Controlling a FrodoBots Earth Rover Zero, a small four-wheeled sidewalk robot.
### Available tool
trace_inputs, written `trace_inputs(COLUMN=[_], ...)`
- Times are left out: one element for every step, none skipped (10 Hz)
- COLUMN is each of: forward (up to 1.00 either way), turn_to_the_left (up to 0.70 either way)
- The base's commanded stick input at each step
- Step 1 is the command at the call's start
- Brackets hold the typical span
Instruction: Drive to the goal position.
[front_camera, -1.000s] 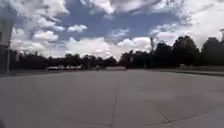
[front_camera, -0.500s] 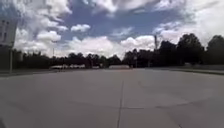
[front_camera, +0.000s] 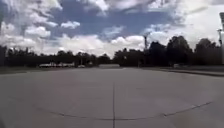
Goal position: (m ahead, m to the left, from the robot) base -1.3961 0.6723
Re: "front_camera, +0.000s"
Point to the row of parked vehicles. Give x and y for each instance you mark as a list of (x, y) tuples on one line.
[(56, 64)]

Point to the raised kerb strip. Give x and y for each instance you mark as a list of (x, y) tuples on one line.
[(196, 71)]

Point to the grey concrete slab plaza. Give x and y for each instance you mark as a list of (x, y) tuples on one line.
[(113, 93)]

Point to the low pale wall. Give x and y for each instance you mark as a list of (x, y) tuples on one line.
[(109, 66)]

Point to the row of dark trees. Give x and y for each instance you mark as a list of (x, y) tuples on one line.
[(133, 55)]

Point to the distant tower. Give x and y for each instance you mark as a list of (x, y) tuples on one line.
[(145, 41)]

